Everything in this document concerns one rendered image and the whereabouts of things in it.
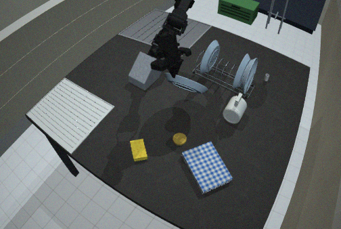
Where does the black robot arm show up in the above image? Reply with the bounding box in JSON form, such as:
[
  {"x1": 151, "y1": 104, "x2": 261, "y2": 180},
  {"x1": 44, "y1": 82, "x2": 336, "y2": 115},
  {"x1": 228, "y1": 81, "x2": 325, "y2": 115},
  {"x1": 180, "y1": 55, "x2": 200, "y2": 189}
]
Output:
[{"x1": 147, "y1": 0, "x2": 195, "y2": 59}]

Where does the light blue plate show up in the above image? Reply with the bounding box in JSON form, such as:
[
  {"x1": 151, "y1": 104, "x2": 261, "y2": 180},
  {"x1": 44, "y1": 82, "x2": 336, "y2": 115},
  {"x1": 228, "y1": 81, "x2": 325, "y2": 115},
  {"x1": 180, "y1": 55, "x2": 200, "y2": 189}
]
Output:
[
  {"x1": 241, "y1": 58, "x2": 258, "y2": 94},
  {"x1": 200, "y1": 40, "x2": 220, "y2": 74},
  {"x1": 165, "y1": 73, "x2": 208, "y2": 93},
  {"x1": 233, "y1": 54, "x2": 251, "y2": 89}
]

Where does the white mug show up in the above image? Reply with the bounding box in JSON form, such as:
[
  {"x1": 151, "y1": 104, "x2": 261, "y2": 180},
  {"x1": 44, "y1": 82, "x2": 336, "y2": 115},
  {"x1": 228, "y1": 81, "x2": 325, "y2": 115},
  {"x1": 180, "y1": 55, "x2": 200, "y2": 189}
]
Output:
[{"x1": 223, "y1": 93, "x2": 247, "y2": 124}]

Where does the white ribbed draining mat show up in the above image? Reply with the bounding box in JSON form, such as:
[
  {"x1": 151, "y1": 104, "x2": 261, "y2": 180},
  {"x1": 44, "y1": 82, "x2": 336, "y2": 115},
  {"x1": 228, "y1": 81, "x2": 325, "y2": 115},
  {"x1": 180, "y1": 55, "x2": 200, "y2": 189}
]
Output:
[{"x1": 26, "y1": 78, "x2": 114, "y2": 154}]

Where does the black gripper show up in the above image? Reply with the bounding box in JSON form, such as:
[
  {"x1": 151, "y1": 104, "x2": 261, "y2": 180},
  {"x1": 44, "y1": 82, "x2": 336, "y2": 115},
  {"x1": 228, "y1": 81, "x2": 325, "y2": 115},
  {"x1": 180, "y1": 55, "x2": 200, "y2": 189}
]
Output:
[{"x1": 150, "y1": 41, "x2": 191, "y2": 78}]

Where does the yellow sponge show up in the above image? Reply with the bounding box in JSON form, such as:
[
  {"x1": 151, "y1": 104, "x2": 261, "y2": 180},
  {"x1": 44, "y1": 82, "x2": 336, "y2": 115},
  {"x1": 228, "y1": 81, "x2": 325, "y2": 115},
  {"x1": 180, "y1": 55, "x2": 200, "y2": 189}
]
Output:
[{"x1": 130, "y1": 139, "x2": 147, "y2": 161}]

